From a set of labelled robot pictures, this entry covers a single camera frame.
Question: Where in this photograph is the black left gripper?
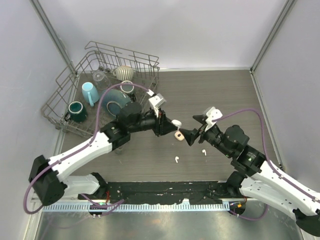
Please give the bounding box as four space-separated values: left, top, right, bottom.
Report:
129 106 178 137

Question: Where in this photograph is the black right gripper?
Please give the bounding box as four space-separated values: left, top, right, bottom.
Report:
179 114 233 157

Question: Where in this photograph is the white earbud charging case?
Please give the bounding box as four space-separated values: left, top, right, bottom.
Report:
171 119 182 129

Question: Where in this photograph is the beige earbud charging case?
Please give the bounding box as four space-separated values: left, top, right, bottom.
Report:
174 131 185 141

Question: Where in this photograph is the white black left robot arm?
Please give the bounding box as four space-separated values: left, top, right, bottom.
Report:
29 102 182 206

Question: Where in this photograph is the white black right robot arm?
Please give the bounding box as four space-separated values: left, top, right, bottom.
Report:
179 115 320 237

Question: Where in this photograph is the white rimmed teal cup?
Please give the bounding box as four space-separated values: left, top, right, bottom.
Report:
120 80 135 95

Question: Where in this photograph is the teal ceramic plate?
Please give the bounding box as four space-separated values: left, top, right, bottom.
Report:
101 89 132 118

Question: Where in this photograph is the striped beige mug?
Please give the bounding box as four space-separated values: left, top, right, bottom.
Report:
112 65 134 81

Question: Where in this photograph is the clear drinking glass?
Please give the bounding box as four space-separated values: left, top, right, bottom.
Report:
92 70 110 91

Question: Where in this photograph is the light blue mug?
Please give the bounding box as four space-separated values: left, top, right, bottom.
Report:
81 82 100 107

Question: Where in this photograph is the dark green mug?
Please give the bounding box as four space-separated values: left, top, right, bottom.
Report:
64 101 88 123

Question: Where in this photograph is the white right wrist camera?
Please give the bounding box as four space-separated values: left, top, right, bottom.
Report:
203 106 223 132

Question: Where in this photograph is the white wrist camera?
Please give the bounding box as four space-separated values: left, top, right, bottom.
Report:
203 106 223 132
146 89 167 118

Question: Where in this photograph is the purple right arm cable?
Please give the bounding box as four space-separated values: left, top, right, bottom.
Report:
212 108 320 203

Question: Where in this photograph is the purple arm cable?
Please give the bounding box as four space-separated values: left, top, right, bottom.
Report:
23 83 153 215
212 108 320 203

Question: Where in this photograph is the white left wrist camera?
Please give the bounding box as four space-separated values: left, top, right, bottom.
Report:
146 89 167 118

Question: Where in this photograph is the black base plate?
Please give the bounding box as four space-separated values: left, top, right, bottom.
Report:
88 181 249 205

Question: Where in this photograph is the grey wire dish rack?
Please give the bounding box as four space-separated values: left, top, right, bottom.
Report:
41 41 160 139

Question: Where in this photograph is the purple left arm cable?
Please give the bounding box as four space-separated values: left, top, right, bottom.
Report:
23 83 153 215

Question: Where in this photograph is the white cable duct strip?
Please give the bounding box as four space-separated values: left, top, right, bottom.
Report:
42 201 230 213

